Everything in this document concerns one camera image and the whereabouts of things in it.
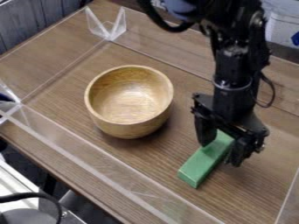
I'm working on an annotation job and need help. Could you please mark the white container top right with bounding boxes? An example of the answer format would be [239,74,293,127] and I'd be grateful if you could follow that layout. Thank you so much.
[265,12,299,49]

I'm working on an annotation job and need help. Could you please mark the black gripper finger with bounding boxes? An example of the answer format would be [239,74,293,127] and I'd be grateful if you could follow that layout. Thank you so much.
[195,113,217,146]
[227,137,253,167]

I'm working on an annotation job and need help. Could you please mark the black cable bottom left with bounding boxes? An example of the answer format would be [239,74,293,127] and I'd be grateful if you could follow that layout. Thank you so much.
[0,192,62,224]

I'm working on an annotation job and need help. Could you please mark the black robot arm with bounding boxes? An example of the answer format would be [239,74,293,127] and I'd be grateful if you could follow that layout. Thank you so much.
[136,0,273,167]

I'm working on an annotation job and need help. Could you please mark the clear acrylic front wall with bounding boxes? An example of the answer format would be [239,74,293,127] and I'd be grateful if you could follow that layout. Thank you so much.
[0,86,224,224]

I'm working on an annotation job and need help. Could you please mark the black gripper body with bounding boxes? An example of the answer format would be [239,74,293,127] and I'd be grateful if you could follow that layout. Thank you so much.
[191,92,271,154]

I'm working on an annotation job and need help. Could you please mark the grey metal stand base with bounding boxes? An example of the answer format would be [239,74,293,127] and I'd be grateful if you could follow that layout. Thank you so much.
[0,200,88,224]

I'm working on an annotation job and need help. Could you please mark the brown wooden bowl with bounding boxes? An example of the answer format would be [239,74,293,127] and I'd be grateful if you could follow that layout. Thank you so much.
[84,65,173,139]

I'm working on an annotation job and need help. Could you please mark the green rectangular block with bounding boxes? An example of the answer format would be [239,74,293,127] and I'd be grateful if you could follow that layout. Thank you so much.
[177,130,233,188]

